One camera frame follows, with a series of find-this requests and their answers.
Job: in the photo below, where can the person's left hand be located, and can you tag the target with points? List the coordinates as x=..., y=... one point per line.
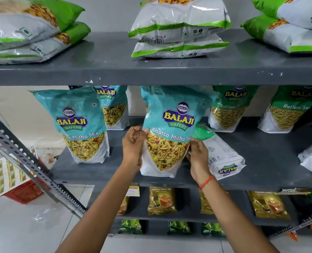
x=132, y=147

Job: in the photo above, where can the person's right hand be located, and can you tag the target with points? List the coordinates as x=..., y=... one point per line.
x=199, y=163

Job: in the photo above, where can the teal Khatta Mitha packet front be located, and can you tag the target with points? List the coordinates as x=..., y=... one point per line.
x=116, y=113
x=171, y=121

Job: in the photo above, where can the teal khatta mitha packet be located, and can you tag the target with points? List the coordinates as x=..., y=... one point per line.
x=171, y=121
x=74, y=123
x=116, y=113

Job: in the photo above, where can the grey metal shelf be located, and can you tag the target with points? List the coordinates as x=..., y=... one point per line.
x=106, y=65

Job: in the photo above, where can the stack white-green packets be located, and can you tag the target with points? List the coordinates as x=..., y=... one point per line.
x=179, y=13

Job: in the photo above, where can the person's left forearm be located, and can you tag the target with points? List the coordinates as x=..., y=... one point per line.
x=100, y=213

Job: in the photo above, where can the person's right forearm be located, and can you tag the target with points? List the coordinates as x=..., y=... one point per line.
x=232, y=221

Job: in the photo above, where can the orange wristband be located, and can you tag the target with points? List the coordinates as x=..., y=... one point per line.
x=206, y=182

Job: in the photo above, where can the yellow tea packet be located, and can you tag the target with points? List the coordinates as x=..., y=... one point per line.
x=268, y=205
x=205, y=205
x=161, y=201
x=123, y=206

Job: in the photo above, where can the dark green tea packet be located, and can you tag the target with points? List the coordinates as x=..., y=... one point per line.
x=131, y=227
x=179, y=227
x=212, y=229

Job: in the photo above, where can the clear plastic wrapper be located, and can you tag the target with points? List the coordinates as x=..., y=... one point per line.
x=44, y=213

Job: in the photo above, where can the grey metal storage rack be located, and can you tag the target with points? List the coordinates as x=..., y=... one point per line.
x=298, y=226

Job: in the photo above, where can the red crate with label sheet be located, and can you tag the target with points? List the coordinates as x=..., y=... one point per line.
x=5, y=179

